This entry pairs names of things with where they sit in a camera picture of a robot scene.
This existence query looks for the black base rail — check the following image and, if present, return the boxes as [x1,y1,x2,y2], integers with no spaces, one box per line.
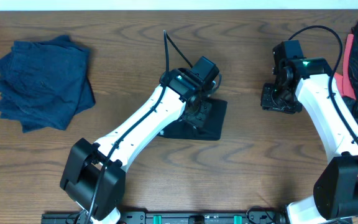
[41,211,291,224]

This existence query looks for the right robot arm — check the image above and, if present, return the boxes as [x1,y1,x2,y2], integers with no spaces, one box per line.
[261,40,358,223]

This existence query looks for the folded navy blue clothes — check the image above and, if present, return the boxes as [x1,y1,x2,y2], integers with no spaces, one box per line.
[0,35,96,133]

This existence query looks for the red garment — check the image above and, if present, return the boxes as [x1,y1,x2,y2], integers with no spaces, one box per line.
[334,34,356,100]

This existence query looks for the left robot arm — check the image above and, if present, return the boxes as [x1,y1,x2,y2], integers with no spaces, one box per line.
[60,57,222,223]

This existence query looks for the black t-shirt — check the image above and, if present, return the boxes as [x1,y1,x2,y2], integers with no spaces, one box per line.
[158,98,227,141]

